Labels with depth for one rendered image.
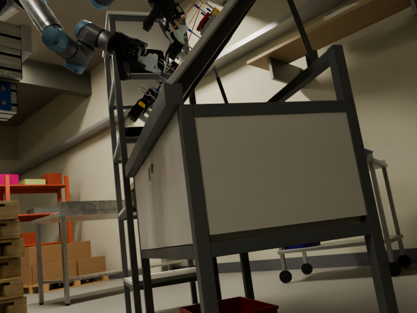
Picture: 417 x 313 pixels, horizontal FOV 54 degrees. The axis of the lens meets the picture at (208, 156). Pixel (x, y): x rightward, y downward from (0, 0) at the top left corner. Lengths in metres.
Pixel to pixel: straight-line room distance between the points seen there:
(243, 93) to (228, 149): 3.79
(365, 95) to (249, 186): 3.03
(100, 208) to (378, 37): 3.10
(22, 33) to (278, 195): 0.91
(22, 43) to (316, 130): 0.94
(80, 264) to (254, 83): 3.68
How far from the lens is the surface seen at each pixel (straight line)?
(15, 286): 3.84
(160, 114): 1.28
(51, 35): 1.51
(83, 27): 1.64
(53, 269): 6.36
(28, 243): 7.54
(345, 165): 1.38
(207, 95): 5.40
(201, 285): 1.14
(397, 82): 4.04
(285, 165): 1.27
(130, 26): 2.87
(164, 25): 1.63
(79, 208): 4.16
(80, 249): 7.00
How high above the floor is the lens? 0.41
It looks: 11 degrees up
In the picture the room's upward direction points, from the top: 8 degrees counter-clockwise
